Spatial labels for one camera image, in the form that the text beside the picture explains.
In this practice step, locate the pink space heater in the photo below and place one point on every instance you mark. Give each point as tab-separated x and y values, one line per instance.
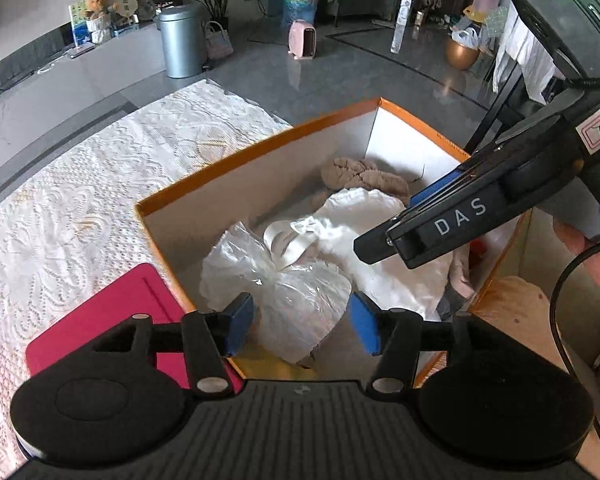
302	40

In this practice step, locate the green photo board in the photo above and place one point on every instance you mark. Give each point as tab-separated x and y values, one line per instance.
77	22

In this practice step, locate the white plastic bag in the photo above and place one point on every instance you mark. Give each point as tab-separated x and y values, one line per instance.
290	300

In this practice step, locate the white marble television cabinet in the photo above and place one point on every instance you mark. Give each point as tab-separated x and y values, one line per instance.
70	85

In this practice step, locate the white hanging clothes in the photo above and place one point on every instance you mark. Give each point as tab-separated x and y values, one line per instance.
527	55

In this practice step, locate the round white fan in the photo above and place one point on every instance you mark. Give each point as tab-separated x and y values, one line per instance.
125	10

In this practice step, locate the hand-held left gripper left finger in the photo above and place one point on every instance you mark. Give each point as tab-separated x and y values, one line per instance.
239	325

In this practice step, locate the gold waste bin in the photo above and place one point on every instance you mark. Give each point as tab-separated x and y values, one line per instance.
462	52

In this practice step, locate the grey metal trash can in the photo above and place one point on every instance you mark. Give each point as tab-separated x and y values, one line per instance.
182	42

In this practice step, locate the white towel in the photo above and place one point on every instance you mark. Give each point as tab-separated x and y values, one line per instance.
380	240

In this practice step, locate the brown plush towel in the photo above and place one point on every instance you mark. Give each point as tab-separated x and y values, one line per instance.
360	175

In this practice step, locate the pink grey cloth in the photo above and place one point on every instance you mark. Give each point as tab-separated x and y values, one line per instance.
457	285

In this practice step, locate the tall white tube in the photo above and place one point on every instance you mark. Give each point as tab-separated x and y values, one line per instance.
401	25

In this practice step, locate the woven handbag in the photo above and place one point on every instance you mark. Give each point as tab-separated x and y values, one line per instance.
219	42

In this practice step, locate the white lace tablecloth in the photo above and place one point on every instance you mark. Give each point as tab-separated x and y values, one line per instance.
80	200

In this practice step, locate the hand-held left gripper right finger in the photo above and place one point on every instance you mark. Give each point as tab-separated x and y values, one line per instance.
366	322

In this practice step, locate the pink book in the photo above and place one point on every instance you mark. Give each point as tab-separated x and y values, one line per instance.
80	50

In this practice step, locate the orange cardboard box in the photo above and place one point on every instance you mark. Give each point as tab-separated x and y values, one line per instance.
260	175

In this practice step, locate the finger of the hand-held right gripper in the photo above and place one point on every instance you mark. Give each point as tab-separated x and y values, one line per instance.
437	190
372	245

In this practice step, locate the red square box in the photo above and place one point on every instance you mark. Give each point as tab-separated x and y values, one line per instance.
105	300

